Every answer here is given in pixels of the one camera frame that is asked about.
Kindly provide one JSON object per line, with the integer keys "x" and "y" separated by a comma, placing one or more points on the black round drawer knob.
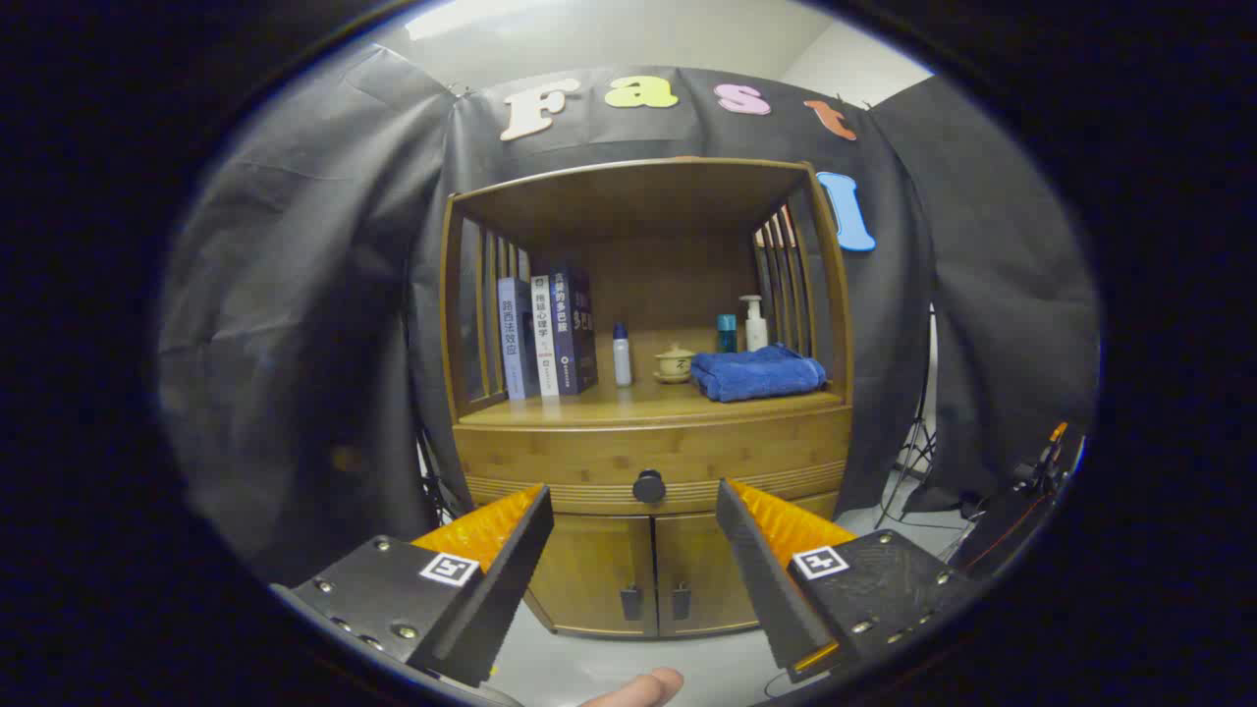
{"x": 649, "y": 487}

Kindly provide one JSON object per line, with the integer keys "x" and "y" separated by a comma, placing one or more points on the white pump bottle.
{"x": 755, "y": 332}

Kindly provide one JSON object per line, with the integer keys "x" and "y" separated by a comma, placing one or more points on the light blue book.
{"x": 511, "y": 339}

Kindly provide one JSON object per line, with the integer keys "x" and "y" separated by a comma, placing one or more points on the dark equipment with orange part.
{"x": 1002, "y": 530}

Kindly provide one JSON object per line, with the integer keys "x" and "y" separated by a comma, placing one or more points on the white bottle blue cap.
{"x": 622, "y": 358}

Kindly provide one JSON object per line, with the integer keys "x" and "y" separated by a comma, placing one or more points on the white book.
{"x": 543, "y": 334}

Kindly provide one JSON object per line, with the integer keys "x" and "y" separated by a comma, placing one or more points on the blue folded towel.
{"x": 756, "y": 375}

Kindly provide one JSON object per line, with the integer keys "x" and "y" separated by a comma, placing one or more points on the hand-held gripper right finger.
{"x": 761, "y": 579}

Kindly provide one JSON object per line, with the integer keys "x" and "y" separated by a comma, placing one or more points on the dark blue book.
{"x": 568, "y": 329}

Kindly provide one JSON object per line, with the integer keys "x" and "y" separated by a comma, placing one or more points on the wooden cabinet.
{"x": 628, "y": 206}

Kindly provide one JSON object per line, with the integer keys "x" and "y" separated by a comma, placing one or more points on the wooden countertop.
{"x": 628, "y": 401}

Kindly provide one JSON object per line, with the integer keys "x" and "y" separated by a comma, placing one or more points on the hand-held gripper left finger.
{"x": 501, "y": 599}

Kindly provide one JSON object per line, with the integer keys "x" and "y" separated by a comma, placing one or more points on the black tripod stand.
{"x": 918, "y": 442}

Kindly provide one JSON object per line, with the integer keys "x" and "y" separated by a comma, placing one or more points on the teal cylindrical bottle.
{"x": 727, "y": 332}

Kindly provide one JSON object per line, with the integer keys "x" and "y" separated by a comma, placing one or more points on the beige lidded teacup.
{"x": 675, "y": 365}

